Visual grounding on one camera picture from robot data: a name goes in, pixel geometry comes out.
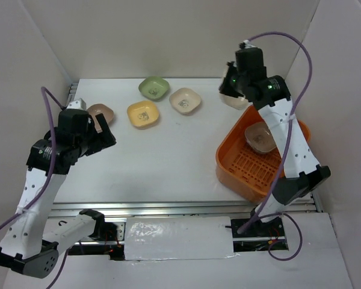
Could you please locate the cream plate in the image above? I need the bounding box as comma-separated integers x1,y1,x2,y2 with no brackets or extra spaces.
218,61,248,110
169,87,202,114

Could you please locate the brown plate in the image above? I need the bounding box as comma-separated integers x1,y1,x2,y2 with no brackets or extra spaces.
244,122,276,154
87,104,114,132

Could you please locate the yellow square plate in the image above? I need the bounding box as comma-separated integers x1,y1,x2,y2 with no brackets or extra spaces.
127,101,159,129

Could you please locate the orange plastic bin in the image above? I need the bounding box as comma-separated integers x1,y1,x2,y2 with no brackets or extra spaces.
215,105,312,202

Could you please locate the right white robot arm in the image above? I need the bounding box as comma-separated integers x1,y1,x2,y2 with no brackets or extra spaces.
219,44,331,236

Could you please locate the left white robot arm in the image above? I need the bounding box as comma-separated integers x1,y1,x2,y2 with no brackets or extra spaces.
0,108,116,279

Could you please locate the green plate at back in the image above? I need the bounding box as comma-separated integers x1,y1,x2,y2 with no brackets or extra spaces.
138,76,170,101

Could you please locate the white foil cover panel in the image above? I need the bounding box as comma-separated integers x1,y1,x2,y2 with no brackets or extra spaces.
124,217,235,261

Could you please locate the aluminium frame rail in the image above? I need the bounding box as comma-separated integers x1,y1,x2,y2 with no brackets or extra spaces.
52,81,324,219

